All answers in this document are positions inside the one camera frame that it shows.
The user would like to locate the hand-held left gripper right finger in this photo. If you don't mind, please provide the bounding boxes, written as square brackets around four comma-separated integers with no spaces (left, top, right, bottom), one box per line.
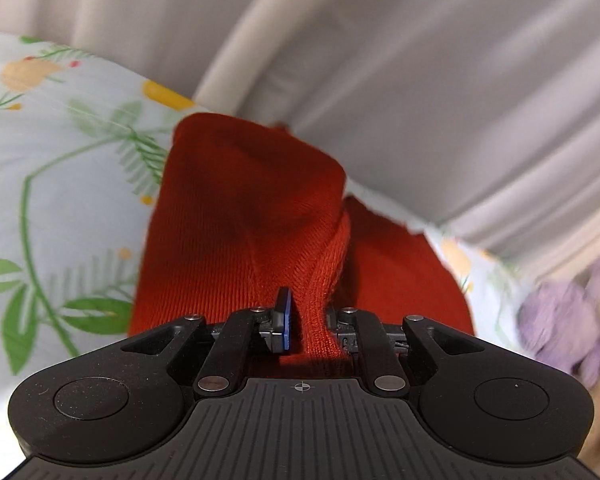
[336,306,484,396]

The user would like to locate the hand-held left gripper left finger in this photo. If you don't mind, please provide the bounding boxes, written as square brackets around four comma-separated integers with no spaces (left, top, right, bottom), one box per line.
[122,287,294,396]

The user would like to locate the red knit cardigan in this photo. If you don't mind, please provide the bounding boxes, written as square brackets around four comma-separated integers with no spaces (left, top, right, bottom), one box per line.
[127,112,476,379]

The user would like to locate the white curtain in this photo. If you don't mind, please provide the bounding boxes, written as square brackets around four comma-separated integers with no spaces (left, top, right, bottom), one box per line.
[0,0,600,283]

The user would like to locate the floral bed sheet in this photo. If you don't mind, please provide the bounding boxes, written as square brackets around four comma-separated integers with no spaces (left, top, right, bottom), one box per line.
[0,30,581,461]

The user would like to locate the purple teddy bear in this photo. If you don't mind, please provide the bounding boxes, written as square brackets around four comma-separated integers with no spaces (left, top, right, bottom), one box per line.
[516,254,600,476]

